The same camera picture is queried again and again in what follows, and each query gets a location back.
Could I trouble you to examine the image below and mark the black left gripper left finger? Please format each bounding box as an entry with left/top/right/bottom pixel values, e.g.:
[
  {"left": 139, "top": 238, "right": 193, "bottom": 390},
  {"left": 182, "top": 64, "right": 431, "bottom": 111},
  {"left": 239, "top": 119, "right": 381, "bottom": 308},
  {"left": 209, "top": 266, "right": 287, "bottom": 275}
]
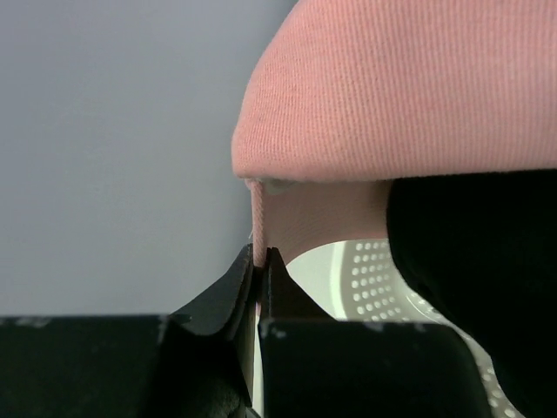
[{"left": 157, "top": 245, "right": 255, "bottom": 417}]

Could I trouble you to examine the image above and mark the black baseball cap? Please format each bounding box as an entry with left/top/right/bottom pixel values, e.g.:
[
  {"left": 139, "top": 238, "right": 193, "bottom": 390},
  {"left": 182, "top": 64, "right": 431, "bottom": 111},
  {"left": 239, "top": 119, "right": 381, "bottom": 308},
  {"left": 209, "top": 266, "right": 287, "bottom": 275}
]
[{"left": 386, "top": 170, "right": 556, "bottom": 417}]

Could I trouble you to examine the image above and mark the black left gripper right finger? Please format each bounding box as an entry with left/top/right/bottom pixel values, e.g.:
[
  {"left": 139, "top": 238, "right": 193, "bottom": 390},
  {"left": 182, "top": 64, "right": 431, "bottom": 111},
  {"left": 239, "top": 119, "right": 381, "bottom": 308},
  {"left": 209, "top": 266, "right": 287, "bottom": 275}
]
[{"left": 259, "top": 247, "right": 334, "bottom": 321}]

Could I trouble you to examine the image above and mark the plain pink baseball cap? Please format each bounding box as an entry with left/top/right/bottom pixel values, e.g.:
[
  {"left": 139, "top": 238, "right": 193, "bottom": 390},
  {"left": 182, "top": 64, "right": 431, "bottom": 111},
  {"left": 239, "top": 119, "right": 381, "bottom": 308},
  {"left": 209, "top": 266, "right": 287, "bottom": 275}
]
[{"left": 232, "top": 1, "right": 556, "bottom": 266}]

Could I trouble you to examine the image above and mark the white perforated plastic basket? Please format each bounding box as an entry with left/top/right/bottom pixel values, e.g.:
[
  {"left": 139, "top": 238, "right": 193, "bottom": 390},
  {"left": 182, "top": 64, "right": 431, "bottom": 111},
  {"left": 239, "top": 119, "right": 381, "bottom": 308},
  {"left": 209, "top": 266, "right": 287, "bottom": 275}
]
[{"left": 285, "top": 238, "right": 530, "bottom": 418}]

